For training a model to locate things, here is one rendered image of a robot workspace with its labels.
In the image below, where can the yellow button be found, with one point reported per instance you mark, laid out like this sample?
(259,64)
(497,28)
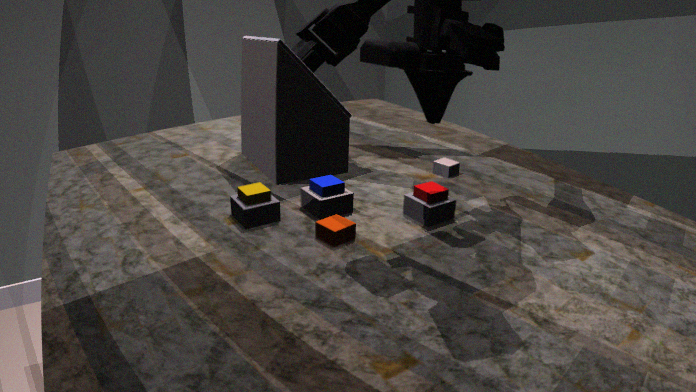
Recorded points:
(254,206)

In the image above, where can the blue button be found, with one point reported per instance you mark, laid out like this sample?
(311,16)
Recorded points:
(326,196)

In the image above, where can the red button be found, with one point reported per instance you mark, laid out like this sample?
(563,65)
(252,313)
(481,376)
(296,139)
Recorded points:
(429,204)

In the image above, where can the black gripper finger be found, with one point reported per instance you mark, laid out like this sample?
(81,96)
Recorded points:
(426,84)
(447,87)

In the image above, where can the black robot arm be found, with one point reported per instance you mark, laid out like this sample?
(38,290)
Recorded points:
(343,24)

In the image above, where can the orange block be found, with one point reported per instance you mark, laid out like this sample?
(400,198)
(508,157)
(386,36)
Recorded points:
(335,230)

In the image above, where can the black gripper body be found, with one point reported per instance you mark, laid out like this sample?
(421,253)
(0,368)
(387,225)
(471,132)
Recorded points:
(413,52)

